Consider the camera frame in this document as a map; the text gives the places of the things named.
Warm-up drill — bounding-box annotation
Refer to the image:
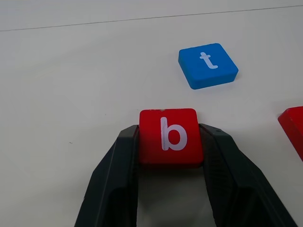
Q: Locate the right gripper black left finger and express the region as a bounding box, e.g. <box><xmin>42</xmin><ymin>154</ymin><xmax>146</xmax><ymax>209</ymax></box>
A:
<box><xmin>74</xmin><ymin>124</ymin><xmax>140</xmax><ymax>227</ymax></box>

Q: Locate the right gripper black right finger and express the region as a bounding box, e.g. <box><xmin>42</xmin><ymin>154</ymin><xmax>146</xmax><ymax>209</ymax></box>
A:
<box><xmin>198</xmin><ymin>122</ymin><xmax>298</xmax><ymax>227</ymax></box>

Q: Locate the red letter b block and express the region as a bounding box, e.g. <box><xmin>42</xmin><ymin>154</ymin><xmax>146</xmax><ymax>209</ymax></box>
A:
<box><xmin>138</xmin><ymin>108</ymin><xmax>205</xmax><ymax>169</ymax></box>

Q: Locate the red letter o block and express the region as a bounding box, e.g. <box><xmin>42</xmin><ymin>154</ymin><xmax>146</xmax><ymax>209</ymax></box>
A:
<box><xmin>277</xmin><ymin>106</ymin><xmax>303</xmax><ymax>163</ymax></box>

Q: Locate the blue letter t block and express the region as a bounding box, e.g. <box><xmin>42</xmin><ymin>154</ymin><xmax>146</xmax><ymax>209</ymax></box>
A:
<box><xmin>178</xmin><ymin>43</ymin><xmax>239</xmax><ymax>90</ymax></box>

